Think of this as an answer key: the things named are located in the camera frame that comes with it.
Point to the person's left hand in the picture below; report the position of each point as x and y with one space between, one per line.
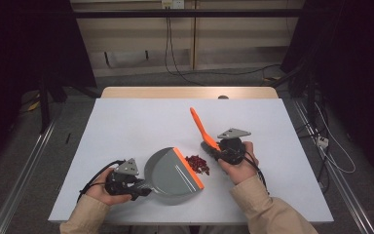
100 191

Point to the metal floor rail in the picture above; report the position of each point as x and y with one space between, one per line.
341 188
22 175

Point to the person's right hand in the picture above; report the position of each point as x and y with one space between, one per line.
240 169

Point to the wooden table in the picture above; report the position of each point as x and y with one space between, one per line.
162 92

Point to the white wall socket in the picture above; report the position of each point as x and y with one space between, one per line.
172 4

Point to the white table board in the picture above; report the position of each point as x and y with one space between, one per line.
136 123

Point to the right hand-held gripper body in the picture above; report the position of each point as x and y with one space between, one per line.
232 151

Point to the grey dustpan with orange lip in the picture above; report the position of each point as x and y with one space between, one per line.
170 175

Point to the orange brush with grey bristles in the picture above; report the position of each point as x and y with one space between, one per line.
204 131

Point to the red beans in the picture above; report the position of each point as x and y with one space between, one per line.
198 164

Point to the black metal stand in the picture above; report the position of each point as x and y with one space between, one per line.
44 107
311 97

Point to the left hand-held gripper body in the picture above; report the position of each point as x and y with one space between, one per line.
123 182

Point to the white power strip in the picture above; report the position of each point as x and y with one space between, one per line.
322 142

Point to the black curtain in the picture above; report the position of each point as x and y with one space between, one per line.
22 48
354 65

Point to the black horizontal beam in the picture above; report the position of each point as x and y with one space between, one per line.
207 13

